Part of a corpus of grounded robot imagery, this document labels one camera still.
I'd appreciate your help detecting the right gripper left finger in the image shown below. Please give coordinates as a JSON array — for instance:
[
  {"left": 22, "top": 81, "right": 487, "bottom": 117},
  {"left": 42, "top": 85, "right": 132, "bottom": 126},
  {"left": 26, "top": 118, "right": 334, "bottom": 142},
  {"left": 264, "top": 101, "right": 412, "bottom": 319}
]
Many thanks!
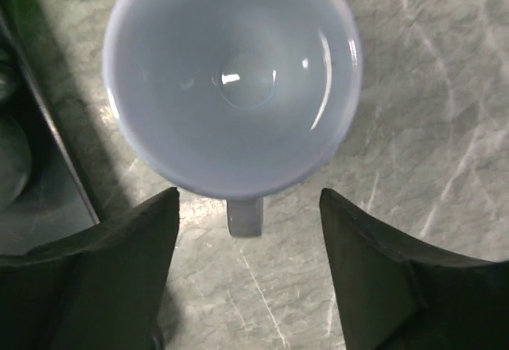
[{"left": 1, "top": 188, "right": 180, "bottom": 349}]

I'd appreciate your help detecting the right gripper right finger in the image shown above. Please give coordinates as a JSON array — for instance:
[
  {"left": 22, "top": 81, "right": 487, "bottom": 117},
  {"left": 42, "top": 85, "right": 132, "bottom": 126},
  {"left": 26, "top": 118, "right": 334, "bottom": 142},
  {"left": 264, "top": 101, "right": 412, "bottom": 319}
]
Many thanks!
[{"left": 320, "top": 189, "right": 508, "bottom": 349}]

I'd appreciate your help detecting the pale grey mug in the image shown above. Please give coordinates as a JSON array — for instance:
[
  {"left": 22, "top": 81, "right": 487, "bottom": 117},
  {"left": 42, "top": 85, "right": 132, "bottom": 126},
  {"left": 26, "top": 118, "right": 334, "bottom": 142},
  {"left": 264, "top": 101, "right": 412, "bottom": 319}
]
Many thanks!
[{"left": 103, "top": 0, "right": 363, "bottom": 238}]

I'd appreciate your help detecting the grey mug white rim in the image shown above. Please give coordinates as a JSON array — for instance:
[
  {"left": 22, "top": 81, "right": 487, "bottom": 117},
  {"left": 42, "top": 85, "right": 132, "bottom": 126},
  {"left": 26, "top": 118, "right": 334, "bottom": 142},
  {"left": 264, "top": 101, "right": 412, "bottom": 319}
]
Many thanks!
[{"left": 1, "top": 49, "right": 32, "bottom": 210}]

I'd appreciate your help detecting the black tray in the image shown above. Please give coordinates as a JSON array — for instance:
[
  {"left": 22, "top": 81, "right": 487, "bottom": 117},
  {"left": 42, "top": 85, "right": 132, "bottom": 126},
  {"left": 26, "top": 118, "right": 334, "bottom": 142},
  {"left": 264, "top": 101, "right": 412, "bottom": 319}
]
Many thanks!
[{"left": 1, "top": 0, "right": 99, "bottom": 255}]

